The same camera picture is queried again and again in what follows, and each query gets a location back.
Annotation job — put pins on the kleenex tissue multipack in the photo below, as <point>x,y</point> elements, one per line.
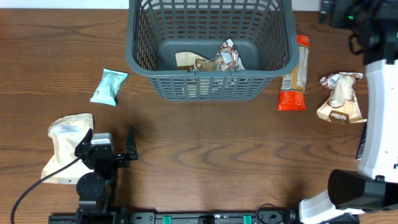
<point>362,144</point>

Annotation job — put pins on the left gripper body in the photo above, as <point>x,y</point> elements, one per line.
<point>120,161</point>

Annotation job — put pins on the grey plastic basket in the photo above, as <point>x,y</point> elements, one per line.
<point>263,32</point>

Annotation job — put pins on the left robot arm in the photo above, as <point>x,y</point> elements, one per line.
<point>97,189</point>

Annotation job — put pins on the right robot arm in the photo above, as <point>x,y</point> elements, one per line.
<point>373,187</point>

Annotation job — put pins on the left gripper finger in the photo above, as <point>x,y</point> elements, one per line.
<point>131,145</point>
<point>86,141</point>

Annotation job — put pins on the teal snack packet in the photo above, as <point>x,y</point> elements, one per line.
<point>108,87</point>

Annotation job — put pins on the cookie pouch brown white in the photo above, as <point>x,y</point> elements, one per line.
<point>227,59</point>

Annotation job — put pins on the beige pouch white label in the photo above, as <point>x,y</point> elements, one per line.
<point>66,133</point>

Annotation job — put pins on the brown white snack pouch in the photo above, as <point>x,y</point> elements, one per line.
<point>342,105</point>

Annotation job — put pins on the orange cracker sleeve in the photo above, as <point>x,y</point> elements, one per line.
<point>292,85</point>

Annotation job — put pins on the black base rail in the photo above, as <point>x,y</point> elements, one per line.
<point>266,216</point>

